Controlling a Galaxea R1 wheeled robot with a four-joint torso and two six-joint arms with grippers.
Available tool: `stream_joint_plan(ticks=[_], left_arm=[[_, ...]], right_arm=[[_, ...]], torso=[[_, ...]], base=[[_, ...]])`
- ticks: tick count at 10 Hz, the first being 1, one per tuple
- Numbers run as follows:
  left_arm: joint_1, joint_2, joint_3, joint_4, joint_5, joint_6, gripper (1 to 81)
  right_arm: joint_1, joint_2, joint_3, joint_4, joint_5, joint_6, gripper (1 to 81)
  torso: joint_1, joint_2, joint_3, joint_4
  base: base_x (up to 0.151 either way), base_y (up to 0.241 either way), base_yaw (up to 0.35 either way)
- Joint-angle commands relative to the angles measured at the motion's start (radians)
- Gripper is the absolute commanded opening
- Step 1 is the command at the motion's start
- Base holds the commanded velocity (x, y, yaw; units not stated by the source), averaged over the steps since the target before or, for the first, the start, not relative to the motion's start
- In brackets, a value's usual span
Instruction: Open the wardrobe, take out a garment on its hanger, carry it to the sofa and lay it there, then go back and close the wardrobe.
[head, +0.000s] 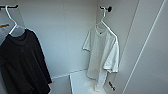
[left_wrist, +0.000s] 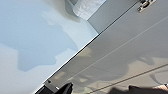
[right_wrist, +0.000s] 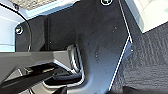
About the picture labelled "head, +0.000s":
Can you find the white shirt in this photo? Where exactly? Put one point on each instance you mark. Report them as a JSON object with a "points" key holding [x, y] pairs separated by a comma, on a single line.
{"points": [[100, 53]]}

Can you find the white clothes hanger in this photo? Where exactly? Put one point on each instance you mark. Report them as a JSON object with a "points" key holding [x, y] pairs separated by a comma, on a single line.
{"points": [[13, 23], [104, 18]]}

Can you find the white wardrobe door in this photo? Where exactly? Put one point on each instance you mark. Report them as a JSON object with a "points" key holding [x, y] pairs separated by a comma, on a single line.
{"points": [[150, 50]]}

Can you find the white wardrobe carcass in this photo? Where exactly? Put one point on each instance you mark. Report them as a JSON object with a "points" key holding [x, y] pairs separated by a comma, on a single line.
{"points": [[66, 40]]}

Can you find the small black door hinge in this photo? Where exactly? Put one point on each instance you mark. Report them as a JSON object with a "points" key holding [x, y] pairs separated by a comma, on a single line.
{"points": [[111, 86]]}

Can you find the black garment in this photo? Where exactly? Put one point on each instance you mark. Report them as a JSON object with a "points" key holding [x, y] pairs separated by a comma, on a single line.
{"points": [[23, 63]]}

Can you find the orange label strip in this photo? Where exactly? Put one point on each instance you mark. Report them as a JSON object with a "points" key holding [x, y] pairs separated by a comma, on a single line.
{"points": [[4, 25]]}

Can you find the black clothes rail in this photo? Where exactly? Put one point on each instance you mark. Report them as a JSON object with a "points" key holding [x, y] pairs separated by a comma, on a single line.
{"points": [[109, 9]]}

